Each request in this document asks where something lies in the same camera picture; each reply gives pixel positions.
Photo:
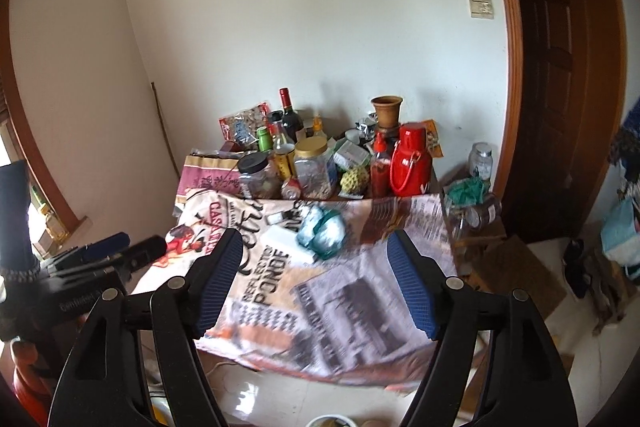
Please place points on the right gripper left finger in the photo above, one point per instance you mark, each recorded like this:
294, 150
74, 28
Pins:
210, 279

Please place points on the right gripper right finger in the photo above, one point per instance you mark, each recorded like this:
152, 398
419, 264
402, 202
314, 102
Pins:
421, 283

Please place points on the teal white plastic bag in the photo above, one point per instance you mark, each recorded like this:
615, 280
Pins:
323, 232

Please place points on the printed retro tablecloth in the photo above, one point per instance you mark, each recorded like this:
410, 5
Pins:
342, 319

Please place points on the pink paper duck bag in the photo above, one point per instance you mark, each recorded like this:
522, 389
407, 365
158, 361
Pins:
207, 173

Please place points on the red chili sauce bottle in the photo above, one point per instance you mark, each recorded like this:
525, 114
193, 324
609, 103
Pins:
380, 168

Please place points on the black-lid clear plastic jar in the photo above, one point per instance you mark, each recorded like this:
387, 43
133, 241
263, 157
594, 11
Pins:
258, 178

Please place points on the red thermos jug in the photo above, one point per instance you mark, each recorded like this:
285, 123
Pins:
411, 167

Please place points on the custard apple fruit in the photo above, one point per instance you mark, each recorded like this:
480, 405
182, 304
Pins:
355, 182

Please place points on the small red-white jar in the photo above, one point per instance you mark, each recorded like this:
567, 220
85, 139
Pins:
291, 189

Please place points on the clear glass jar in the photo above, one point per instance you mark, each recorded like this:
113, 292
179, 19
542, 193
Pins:
480, 161

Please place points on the gold-lid clear plastic jar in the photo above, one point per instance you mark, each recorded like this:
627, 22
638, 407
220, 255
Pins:
315, 168

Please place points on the yellow-label sauce bottle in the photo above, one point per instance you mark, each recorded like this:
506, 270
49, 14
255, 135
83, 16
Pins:
283, 149

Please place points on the green bottle cap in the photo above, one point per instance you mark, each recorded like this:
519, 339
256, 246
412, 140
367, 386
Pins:
264, 138

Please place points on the peanut snack bag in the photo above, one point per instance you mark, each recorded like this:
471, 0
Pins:
241, 127

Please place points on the crumpled silver foil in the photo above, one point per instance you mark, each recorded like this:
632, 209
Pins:
366, 127

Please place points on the brown clay cup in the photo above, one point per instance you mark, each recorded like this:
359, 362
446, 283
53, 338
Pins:
387, 110

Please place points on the red-capped wine bottle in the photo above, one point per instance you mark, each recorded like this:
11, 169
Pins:
292, 123

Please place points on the orange-cap squeeze bottle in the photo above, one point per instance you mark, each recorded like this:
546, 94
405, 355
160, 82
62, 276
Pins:
317, 127

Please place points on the dark brown wooden door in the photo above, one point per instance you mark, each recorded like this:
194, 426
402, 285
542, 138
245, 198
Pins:
567, 87

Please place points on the wall light switch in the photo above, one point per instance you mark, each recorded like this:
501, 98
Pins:
482, 9

